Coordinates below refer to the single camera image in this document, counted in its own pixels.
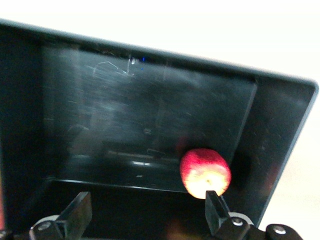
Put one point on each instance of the red yellow apple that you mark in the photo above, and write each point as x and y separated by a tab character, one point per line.
203	170

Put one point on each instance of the black rectangular box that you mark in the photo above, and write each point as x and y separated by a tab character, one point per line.
125	112

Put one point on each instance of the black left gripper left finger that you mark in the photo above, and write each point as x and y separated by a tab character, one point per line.
72	220

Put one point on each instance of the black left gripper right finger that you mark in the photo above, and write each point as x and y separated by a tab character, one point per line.
217	220

